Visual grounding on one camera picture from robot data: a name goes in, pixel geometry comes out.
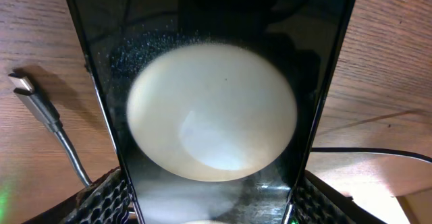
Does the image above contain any black Galaxy flip smartphone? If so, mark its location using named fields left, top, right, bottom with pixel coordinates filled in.
left=66, top=0, right=355, bottom=223

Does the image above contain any black left camera cable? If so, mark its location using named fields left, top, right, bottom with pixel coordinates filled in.
left=309, top=146, right=432, bottom=165

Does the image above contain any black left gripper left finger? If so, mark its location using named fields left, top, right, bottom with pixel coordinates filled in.
left=60, top=168, right=136, bottom=224

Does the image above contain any black USB charging cable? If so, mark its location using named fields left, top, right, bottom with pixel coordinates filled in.
left=7, top=72, right=94, bottom=188

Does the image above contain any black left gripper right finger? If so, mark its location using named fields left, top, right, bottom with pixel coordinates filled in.
left=290, top=171, right=384, bottom=224

